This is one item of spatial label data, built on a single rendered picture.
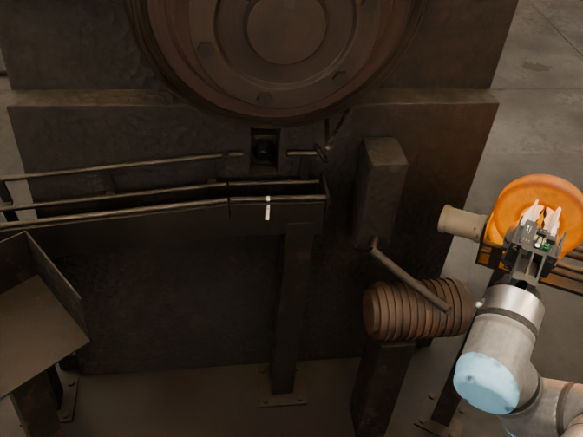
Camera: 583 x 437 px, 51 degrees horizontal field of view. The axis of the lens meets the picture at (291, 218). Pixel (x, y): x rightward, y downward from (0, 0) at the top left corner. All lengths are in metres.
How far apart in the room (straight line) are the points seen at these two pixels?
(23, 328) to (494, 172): 2.00
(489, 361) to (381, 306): 0.45
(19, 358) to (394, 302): 0.72
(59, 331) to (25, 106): 0.41
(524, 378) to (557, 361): 1.12
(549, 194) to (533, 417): 0.36
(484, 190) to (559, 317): 0.65
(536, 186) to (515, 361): 0.32
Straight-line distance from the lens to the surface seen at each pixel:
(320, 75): 0.98
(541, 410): 0.99
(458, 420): 1.81
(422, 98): 1.29
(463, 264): 2.21
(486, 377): 0.90
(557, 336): 2.12
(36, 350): 1.15
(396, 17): 1.03
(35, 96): 1.26
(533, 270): 1.00
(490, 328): 0.93
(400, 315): 1.31
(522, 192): 1.11
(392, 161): 1.21
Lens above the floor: 1.50
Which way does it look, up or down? 42 degrees down
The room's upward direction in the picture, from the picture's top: 5 degrees clockwise
